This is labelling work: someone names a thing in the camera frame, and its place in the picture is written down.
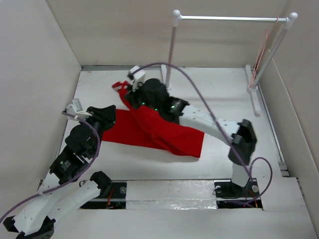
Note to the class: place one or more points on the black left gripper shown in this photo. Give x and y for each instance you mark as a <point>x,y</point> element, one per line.
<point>106,115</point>

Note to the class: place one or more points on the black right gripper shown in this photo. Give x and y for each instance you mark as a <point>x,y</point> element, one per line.
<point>131,96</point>

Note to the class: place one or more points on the red trousers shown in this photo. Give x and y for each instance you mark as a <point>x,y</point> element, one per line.
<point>144,127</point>

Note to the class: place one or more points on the pink wire hanger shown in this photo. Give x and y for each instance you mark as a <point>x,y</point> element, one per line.
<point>261,53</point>

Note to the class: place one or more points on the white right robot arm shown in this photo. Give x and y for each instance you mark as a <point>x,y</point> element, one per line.
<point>239,136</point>

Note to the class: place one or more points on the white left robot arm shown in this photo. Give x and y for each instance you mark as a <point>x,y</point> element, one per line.
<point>36,216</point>

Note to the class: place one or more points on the white metal clothes rack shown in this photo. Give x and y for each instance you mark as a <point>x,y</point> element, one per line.
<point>229,41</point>

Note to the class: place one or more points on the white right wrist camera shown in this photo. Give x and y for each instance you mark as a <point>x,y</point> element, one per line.
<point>137,77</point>

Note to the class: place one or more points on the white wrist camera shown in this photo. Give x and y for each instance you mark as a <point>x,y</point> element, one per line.
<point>137,77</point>
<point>74,110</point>

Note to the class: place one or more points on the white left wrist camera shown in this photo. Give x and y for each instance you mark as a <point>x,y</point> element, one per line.
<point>74,110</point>

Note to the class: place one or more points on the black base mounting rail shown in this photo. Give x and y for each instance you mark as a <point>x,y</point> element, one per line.
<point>116,199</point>

